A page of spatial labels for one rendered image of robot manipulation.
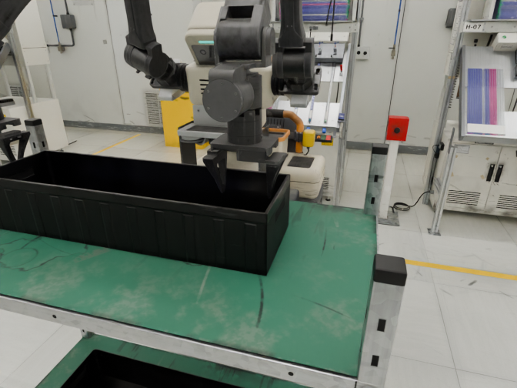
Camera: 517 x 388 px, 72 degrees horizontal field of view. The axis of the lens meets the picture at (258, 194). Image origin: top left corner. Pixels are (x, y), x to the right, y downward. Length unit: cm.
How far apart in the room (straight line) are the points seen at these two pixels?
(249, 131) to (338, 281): 27
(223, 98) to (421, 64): 405
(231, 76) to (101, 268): 38
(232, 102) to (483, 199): 278
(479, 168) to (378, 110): 179
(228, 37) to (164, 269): 37
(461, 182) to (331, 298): 256
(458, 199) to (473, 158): 33
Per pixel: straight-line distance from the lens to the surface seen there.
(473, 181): 307
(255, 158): 57
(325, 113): 259
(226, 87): 49
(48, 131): 475
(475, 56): 299
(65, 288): 64
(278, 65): 97
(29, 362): 199
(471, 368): 193
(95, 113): 591
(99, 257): 69
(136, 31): 110
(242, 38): 55
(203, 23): 110
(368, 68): 444
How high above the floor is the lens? 130
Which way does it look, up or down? 24 degrees down
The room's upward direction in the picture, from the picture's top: straight up
